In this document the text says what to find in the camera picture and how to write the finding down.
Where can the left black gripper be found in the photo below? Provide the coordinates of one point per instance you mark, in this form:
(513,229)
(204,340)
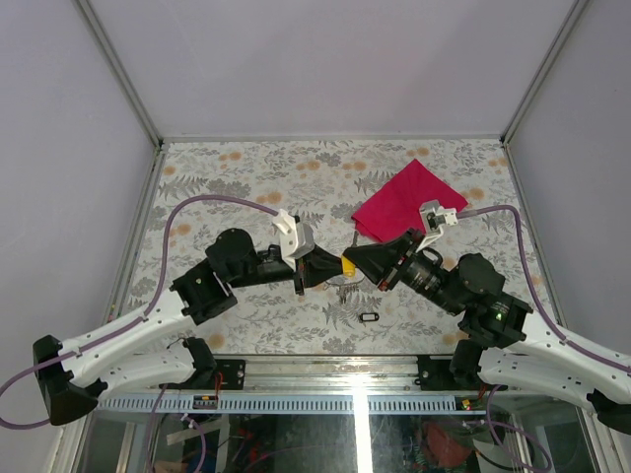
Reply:
(318,266)

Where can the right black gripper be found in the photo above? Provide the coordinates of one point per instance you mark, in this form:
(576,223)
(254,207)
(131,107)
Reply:
(378,261)

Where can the yellow tag key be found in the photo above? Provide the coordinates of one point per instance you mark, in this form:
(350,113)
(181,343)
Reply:
(348,268)

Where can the black tag key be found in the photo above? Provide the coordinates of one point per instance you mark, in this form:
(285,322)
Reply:
(368,317)

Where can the large metal keyring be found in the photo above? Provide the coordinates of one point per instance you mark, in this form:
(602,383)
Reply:
(345,286)

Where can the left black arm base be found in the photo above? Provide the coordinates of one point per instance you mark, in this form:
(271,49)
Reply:
(229,374)

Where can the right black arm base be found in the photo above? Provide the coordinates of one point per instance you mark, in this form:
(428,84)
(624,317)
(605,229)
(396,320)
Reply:
(433,373)

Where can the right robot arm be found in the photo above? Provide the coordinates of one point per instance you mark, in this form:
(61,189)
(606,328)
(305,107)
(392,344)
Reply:
(507,342)

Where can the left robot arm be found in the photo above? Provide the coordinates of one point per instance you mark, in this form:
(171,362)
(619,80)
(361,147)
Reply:
(151,345)

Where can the folded magenta cloth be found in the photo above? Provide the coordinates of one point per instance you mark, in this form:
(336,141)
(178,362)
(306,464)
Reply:
(395,208)

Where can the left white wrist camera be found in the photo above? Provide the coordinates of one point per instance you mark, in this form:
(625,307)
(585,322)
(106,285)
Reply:
(296,238)

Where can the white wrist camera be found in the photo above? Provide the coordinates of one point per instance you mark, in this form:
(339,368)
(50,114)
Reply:
(435,218)
(296,238)

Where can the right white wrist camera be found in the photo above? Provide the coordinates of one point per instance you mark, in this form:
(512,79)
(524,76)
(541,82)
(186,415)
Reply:
(435,218)

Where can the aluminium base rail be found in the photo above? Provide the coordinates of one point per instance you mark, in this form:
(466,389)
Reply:
(318,385)

